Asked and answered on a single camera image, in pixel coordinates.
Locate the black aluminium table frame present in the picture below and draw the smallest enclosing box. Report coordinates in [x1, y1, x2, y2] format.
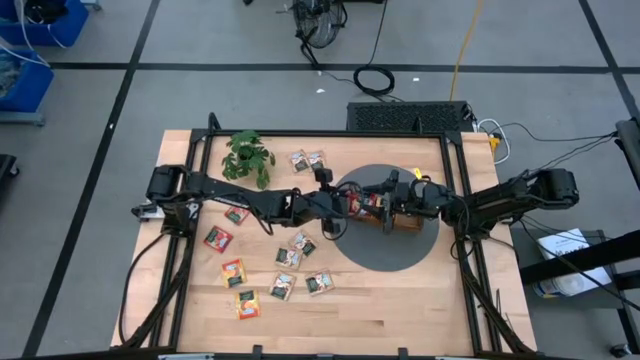
[110, 111, 539, 360]

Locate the yellow hanging cable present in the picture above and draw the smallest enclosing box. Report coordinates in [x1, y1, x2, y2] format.
[448, 0, 485, 102]

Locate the green potted plant white pot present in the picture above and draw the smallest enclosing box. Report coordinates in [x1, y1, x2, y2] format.
[221, 130, 277, 191]

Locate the black computer case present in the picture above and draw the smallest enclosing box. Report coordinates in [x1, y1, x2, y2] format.
[346, 100, 476, 134]

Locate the white cable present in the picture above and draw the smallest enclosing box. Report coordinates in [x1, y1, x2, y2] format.
[477, 117, 512, 167]

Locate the coiled black floor cable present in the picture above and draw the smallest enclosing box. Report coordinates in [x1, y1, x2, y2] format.
[352, 0, 397, 97]

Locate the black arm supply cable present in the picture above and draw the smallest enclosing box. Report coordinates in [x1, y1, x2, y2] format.
[117, 232, 169, 347]

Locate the wooden compartment tray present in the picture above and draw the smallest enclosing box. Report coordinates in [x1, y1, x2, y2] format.
[347, 192, 426, 234]

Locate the black cart base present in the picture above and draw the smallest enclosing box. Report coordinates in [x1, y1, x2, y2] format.
[0, 153, 21, 182]

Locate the blue storage bin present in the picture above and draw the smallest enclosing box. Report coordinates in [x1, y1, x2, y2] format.
[0, 0, 90, 49]
[0, 48, 55, 114]

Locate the grey side table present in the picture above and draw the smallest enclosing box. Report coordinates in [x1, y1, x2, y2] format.
[510, 227, 626, 314]

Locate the black metal stand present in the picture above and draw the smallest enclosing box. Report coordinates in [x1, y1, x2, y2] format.
[519, 230, 640, 360]

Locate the round grey woven mat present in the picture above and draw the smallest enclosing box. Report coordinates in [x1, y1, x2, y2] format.
[330, 162, 442, 273]

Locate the orange tea packet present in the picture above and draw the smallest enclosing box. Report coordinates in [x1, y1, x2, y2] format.
[234, 289, 262, 321]
[220, 257, 249, 290]

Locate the black floor fan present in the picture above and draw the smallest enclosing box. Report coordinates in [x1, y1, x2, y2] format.
[277, 0, 350, 70]

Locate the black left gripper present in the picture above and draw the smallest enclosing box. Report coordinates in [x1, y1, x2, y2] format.
[293, 167, 369, 242]

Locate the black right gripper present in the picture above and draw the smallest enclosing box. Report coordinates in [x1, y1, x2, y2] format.
[360, 168, 452, 236]

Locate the beige tea packet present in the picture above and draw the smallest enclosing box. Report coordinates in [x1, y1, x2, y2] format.
[304, 268, 336, 297]
[288, 150, 310, 175]
[306, 149, 328, 173]
[274, 246, 304, 271]
[289, 228, 319, 258]
[268, 271, 298, 303]

